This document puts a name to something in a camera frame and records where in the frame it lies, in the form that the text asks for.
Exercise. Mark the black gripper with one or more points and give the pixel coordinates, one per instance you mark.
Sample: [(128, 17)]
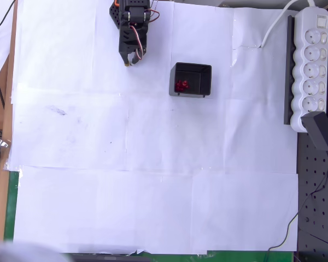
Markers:
[(127, 48)]

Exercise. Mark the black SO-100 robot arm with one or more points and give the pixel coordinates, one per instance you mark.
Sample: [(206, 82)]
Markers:
[(134, 12)]

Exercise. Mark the black square bin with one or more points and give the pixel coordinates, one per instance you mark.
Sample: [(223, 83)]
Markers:
[(205, 80)]

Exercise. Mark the white paper table cover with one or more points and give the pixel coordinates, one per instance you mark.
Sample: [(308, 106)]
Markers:
[(164, 177)]

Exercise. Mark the metal wing nut clamp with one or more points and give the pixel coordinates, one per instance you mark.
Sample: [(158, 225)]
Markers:
[(1, 142)]

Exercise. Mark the black tray under strip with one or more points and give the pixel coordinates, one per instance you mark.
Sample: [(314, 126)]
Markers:
[(289, 68)]

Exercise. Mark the white power strip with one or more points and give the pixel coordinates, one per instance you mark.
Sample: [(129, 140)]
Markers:
[(311, 68)]

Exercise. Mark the green cutting mat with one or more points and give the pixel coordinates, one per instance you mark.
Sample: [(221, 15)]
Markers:
[(11, 204)]

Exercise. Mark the black power adapter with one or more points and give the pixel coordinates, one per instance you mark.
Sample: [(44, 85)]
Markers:
[(318, 131)]

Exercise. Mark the dark flat device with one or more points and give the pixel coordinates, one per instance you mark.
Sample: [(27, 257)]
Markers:
[(109, 258)]

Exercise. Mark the blurred grey object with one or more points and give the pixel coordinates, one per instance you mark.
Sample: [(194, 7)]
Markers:
[(16, 251)]

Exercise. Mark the black perforated pegboard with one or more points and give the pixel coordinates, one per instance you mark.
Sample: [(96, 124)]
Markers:
[(319, 207)]

